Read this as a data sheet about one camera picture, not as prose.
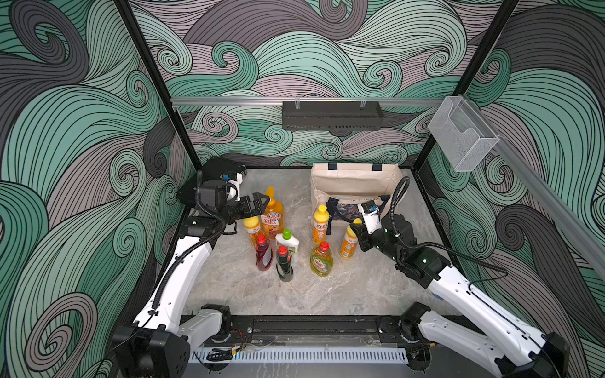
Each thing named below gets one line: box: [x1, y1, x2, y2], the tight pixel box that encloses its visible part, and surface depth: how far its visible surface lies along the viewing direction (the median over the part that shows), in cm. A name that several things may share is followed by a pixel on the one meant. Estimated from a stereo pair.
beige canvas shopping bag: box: [310, 162, 405, 236], surface depth 92 cm
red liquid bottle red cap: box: [255, 233, 274, 271], surface depth 78 cm
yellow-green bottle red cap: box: [310, 240, 335, 278], surface depth 79 cm
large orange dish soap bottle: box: [260, 185, 286, 240], surface depth 85 cm
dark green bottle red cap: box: [276, 244, 294, 282], surface depth 76 cm
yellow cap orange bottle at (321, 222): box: [312, 204, 331, 245], surface depth 81 cm
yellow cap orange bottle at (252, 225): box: [242, 215, 261, 247], surface depth 80 cm
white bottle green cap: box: [275, 228, 300, 259], surface depth 80 cm
